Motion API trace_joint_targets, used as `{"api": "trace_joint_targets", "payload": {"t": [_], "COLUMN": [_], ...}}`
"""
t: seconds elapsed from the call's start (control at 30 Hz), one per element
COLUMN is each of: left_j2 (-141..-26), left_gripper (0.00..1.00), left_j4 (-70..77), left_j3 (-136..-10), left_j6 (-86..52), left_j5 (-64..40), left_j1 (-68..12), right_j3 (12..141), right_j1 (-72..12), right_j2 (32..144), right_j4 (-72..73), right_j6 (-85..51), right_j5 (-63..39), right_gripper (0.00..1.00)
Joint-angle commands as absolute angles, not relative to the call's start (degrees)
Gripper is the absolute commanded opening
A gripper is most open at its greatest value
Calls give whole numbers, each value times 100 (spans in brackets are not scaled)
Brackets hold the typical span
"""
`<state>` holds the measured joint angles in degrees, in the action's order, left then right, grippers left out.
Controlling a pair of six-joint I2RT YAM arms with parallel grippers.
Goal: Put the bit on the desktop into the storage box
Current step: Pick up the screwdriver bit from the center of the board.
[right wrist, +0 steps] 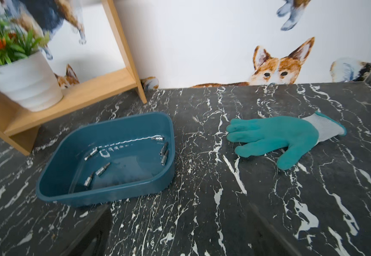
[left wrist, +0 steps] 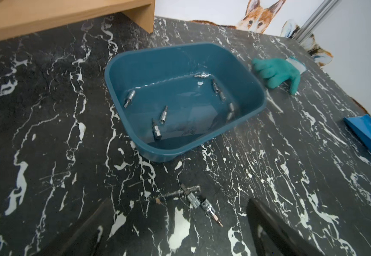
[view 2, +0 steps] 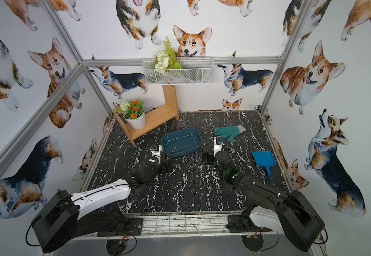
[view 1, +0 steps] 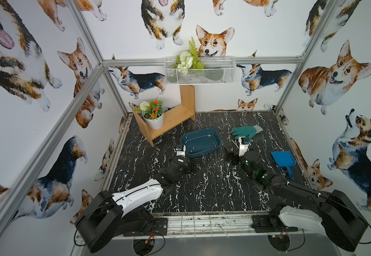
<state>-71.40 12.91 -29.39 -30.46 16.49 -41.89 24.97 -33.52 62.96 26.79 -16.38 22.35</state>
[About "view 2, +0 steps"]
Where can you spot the white wire basket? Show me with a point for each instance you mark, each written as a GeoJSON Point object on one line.
{"type": "Point", "coordinates": [192, 70]}

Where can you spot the artificial fern white flowers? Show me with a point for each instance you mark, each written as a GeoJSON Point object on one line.
{"type": "Point", "coordinates": [166, 60]}

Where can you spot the white pot orange flowers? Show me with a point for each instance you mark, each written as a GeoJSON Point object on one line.
{"type": "Point", "coordinates": [133, 112]}

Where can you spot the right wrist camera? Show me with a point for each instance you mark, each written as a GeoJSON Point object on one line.
{"type": "Point", "coordinates": [218, 144]}

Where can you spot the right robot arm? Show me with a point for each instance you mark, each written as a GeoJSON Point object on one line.
{"type": "Point", "coordinates": [289, 213]}

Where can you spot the blue plastic dustpan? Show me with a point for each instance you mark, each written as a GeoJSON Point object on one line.
{"type": "Point", "coordinates": [264, 159]}

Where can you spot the teal plastic storage box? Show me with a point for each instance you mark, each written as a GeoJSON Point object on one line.
{"type": "Point", "coordinates": [182, 142]}

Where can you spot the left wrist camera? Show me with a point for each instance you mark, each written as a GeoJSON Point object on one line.
{"type": "Point", "coordinates": [156, 151]}

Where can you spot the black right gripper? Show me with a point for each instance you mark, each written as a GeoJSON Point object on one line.
{"type": "Point", "coordinates": [216, 157]}

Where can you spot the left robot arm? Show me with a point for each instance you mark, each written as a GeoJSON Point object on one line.
{"type": "Point", "coordinates": [67, 216]}

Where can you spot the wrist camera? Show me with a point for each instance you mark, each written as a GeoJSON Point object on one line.
{"type": "Point", "coordinates": [156, 151]}
{"type": "Point", "coordinates": [218, 144]}

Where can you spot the wooden shelf stand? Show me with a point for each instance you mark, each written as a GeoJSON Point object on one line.
{"type": "Point", "coordinates": [155, 118]}

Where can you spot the green work glove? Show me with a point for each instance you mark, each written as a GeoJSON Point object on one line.
{"type": "Point", "coordinates": [230, 132]}

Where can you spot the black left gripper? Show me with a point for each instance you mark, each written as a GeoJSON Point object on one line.
{"type": "Point", "coordinates": [161, 160]}

